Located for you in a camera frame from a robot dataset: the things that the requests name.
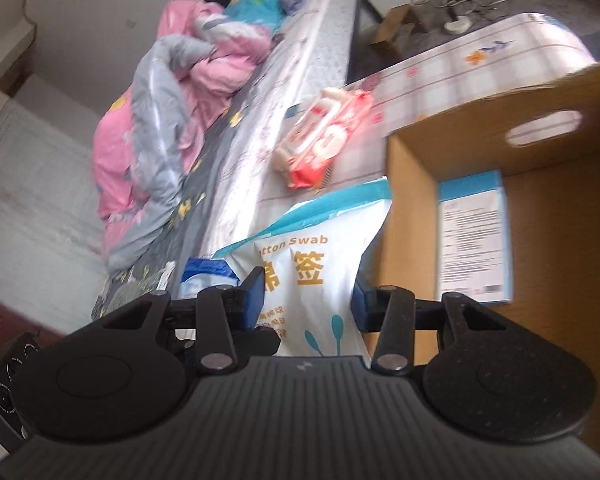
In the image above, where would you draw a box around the bed mattress with patterned sheet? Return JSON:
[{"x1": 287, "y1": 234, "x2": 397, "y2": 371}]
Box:
[{"x1": 200, "y1": 0, "x2": 361, "y2": 261}]

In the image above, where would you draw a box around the black device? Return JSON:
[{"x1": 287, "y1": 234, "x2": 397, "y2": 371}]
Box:
[{"x1": 0, "y1": 332, "x2": 43, "y2": 453}]

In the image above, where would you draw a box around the small brown cardboard box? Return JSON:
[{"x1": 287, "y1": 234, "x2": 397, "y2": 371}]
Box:
[{"x1": 370, "y1": 4, "x2": 421, "y2": 58}]

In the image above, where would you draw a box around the blue white flat box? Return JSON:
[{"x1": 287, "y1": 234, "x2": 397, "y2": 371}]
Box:
[{"x1": 437, "y1": 170, "x2": 513, "y2": 306}]

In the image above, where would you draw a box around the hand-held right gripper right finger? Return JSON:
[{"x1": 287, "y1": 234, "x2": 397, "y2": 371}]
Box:
[{"x1": 352, "y1": 277, "x2": 506, "y2": 373}]

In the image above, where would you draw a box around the red wet wipes pack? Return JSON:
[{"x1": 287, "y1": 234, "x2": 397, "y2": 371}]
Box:
[{"x1": 272, "y1": 87, "x2": 376, "y2": 191}]

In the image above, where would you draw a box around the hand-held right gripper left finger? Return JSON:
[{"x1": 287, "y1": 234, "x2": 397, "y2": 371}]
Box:
[{"x1": 100, "y1": 266, "x2": 281, "y2": 376}]

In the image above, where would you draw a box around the grey printed bed sheet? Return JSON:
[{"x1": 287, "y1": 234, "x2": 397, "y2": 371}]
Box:
[{"x1": 92, "y1": 25, "x2": 301, "y2": 318}]

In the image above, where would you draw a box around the small blue white packet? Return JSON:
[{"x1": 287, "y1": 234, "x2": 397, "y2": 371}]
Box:
[{"x1": 180, "y1": 257, "x2": 241, "y2": 301}]

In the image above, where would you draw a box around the pink grey quilt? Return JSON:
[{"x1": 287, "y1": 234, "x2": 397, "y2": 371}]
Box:
[{"x1": 90, "y1": 0, "x2": 276, "y2": 273}]

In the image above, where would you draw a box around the large cardboard box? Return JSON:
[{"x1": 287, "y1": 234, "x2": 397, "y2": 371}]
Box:
[{"x1": 362, "y1": 60, "x2": 600, "y2": 411}]

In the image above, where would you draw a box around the white cotton swab bag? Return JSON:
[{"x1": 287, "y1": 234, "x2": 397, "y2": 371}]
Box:
[{"x1": 215, "y1": 177, "x2": 393, "y2": 358}]

